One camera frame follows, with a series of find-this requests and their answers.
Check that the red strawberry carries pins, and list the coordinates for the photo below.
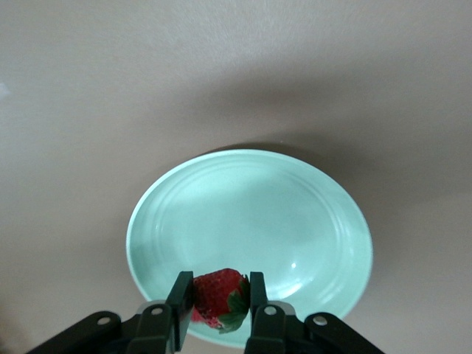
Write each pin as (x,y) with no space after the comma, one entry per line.
(217,291)

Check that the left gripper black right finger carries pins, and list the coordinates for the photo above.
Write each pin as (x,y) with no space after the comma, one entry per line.
(265,328)

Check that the pale green round plate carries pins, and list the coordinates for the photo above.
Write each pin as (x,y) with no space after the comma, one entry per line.
(250,221)

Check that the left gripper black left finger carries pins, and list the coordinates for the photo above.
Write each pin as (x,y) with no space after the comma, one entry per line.
(158,328)

